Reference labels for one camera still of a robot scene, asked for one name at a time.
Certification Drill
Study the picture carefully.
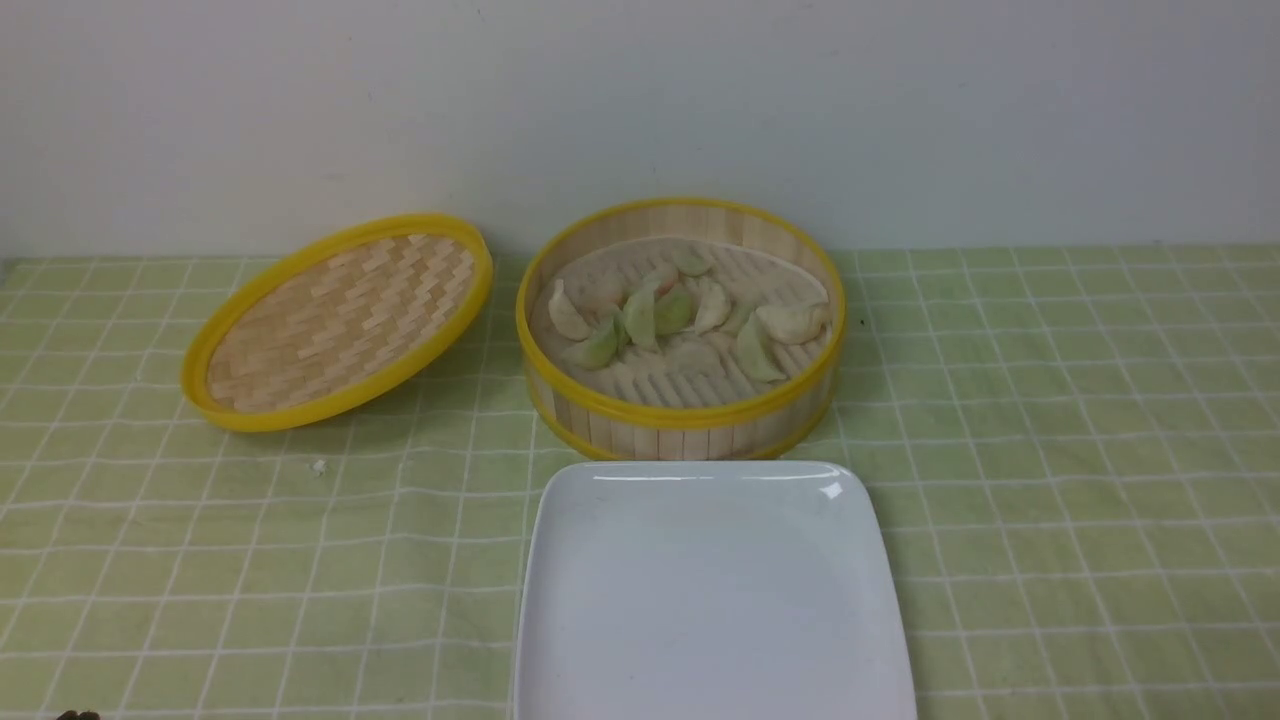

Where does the white dumpling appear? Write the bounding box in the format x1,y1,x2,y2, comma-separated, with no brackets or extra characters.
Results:
691,277,733,334
754,302,829,345
547,278,593,342

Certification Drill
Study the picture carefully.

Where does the bamboo steamer lid yellow rim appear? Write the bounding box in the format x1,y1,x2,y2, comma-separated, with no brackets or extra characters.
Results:
180,214,495,433

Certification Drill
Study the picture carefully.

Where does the green dumpling front left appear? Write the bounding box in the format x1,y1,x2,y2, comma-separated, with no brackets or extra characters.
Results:
562,314,625,372

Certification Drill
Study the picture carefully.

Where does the green dumpling centre right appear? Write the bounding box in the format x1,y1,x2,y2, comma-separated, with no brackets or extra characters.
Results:
654,287,696,337

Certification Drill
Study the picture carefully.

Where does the green checkered tablecloth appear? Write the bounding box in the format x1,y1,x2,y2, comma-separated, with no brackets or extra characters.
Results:
1,247,1279,719

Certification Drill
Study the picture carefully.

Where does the white square plate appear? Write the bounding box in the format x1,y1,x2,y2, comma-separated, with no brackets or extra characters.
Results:
512,460,918,719

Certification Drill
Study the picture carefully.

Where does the bamboo steamer basket yellow rim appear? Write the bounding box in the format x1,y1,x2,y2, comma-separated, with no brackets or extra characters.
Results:
516,199,847,460

